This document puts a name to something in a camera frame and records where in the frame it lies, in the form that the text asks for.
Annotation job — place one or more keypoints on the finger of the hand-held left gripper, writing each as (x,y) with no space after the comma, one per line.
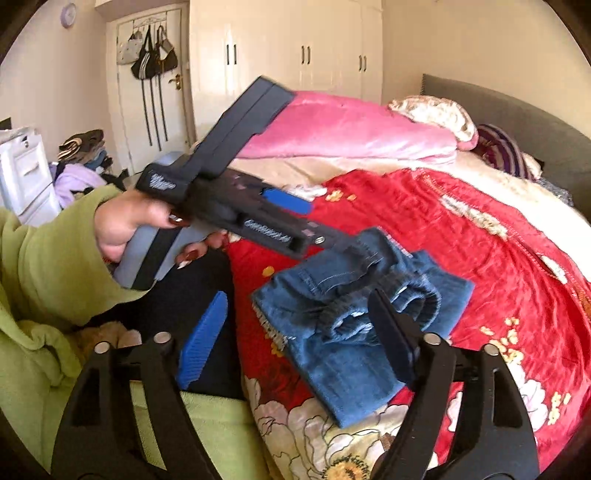
(288,202)
(332,242)

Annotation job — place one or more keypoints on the purple striped pillow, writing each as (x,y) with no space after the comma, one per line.
(503,150)

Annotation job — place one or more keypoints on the round wall clock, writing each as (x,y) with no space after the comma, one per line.
(69,9)

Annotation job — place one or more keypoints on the grey headboard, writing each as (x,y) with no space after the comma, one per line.
(531,115)

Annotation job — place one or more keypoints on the grey hanging bag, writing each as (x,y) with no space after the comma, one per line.
(125,50)

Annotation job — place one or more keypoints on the small white cloth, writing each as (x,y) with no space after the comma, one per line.
(307,191)

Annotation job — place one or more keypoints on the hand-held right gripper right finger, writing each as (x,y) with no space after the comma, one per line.
(392,341)

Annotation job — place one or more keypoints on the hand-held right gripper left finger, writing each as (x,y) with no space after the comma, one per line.
(203,341)

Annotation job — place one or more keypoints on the person's green jacket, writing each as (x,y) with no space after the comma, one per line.
(37,392)

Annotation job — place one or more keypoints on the person's legs in black trousers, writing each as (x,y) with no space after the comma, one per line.
(217,272)

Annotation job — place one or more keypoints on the brown striped cloth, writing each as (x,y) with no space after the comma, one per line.
(81,143)

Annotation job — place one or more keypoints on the red floral bedspread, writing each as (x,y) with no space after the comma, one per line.
(485,258)

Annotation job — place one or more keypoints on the pink blanket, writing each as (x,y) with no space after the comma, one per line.
(346,129)

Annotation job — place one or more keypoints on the cream wardrobe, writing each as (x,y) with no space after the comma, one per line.
(277,27)

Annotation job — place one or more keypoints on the white door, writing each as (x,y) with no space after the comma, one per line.
(175,120)

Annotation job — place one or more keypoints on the white drawer cabinet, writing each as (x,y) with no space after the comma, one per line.
(25,180)

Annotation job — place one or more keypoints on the person's left forearm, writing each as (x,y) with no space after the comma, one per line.
(46,258)

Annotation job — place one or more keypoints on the beige fuzzy cloth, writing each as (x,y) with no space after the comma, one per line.
(111,332)

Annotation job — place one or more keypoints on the dark hanging bag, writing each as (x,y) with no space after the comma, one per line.
(167,53)

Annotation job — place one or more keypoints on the lilac garment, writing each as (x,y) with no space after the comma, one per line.
(76,182)

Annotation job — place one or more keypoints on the blue patterned cloth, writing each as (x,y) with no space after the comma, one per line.
(554,191)

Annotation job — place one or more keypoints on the floral cream pillow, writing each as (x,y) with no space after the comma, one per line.
(438,115)

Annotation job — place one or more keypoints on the person's left hand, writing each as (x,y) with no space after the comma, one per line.
(124,217)

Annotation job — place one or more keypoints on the blue denim pants lace trim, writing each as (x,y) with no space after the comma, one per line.
(351,383)

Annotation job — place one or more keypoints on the cream blanket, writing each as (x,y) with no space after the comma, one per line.
(508,190)

